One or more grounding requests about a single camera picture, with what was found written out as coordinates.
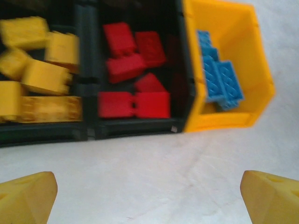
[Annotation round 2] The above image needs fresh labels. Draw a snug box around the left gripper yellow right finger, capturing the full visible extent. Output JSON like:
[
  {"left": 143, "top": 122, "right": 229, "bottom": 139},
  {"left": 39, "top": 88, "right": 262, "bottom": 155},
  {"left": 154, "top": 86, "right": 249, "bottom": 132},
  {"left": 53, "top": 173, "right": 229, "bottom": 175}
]
[{"left": 240, "top": 170, "right": 299, "bottom": 224}]

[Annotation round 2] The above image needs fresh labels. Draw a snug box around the yellow plastic bin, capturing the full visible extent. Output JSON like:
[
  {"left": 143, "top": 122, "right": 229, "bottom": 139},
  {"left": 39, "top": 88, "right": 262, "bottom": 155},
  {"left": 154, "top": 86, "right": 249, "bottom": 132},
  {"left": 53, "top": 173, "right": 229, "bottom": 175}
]
[{"left": 182, "top": 0, "right": 276, "bottom": 133}]

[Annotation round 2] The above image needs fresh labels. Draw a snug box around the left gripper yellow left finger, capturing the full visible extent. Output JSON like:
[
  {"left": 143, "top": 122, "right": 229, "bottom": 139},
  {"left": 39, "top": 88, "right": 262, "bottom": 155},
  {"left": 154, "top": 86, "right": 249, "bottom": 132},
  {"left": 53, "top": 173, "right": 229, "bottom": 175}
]
[{"left": 0, "top": 171, "right": 58, "bottom": 224}]

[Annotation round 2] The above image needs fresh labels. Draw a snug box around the blue two-by-four lego brick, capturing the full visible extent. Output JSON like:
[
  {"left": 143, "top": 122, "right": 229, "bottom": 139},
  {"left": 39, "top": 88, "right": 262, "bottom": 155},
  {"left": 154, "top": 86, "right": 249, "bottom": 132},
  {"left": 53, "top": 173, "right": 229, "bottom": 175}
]
[{"left": 216, "top": 60, "right": 245, "bottom": 110}]

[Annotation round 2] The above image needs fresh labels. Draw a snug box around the red lego brick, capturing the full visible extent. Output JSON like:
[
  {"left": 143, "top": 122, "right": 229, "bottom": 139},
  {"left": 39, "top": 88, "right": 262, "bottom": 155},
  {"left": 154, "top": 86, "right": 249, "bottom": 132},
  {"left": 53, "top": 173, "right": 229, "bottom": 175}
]
[
  {"left": 133, "top": 91, "right": 171, "bottom": 119},
  {"left": 134, "top": 31, "right": 168, "bottom": 68},
  {"left": 106, "top": 53, "right": 148, "bottom": 84},
  {"left": 134, "top": 72, "right": 168, "bottom": 94},
  {"left": 97, "top": 91, "right": 137, "bottom": 119},
  {"left": 102, "top": 22, "right": 137, "bottom": 58}
]

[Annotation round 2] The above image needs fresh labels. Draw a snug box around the black plastic bin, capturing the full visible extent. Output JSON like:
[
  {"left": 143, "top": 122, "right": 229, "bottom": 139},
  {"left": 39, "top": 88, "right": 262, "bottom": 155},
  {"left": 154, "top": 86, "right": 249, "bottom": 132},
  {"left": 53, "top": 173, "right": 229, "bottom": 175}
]
[
  {"left": 87, "top": 0, "right": 199, "bottom": 140},
  {"left": 0, "top": 0, "right": 99, "bottom": 147}
]

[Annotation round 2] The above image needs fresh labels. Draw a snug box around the small blue lego brick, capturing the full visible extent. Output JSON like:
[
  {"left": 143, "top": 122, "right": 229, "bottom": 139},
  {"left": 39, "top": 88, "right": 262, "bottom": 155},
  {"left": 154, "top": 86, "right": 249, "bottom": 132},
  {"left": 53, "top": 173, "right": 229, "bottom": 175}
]
[{"left": 197, "top": 29, "right": 213, "bottom": 49}]

